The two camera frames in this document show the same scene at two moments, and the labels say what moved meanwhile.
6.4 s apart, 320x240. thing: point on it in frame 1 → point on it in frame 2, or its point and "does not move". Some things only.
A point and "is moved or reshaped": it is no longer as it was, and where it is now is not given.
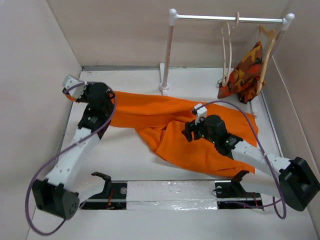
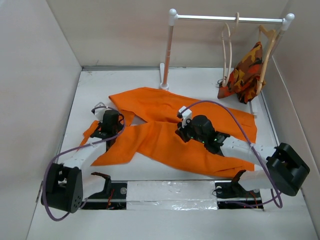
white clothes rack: (164, 88) does not move
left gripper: (82, 98) → (119, 126)
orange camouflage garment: (244, 80) does not move
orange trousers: (160, 121) is moved or reshaped
